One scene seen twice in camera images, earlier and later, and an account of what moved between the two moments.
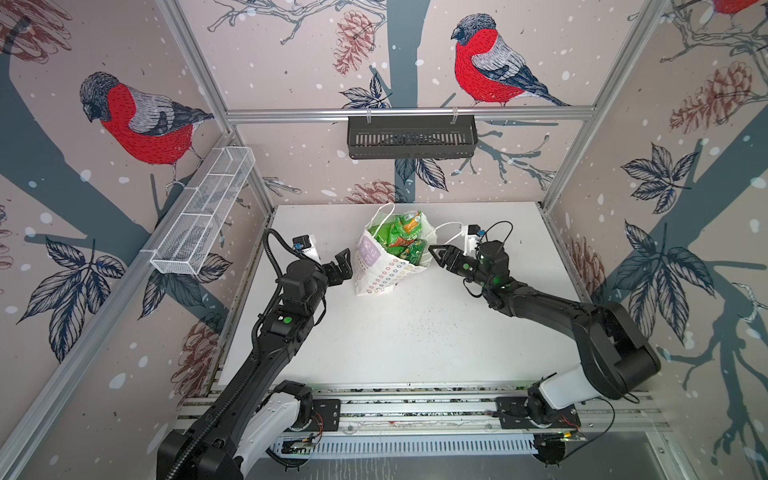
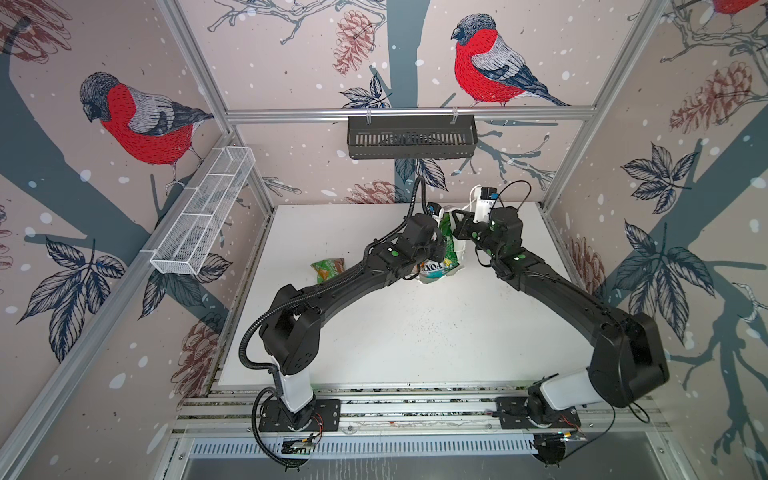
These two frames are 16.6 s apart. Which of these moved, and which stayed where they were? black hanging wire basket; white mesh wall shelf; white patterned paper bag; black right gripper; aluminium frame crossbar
Moved: black right gripper; white patterned paper bag
Stayed: black hanging wire basket; aluminium frame crossbar; white mesh wall shelf
